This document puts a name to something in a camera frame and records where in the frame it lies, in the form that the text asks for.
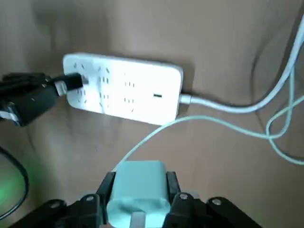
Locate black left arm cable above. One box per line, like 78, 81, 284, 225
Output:
0, 146, 29, 218

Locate thick white power strip cable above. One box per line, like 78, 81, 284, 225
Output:
179, 14, 304, 114

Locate white power strip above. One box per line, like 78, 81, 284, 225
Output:
63, 53, 184, 125

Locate thin white charger cable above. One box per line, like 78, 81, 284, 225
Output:
111, 66, 304, 174

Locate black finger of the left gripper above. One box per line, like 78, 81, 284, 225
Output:
51, 72, 90, 96

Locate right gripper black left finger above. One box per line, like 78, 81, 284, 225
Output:
14, 172, 116, 228

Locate teal phone charger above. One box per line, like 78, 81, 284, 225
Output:
106, 161, 172, 228

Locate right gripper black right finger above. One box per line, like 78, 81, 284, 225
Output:
166, 171, 262, 228

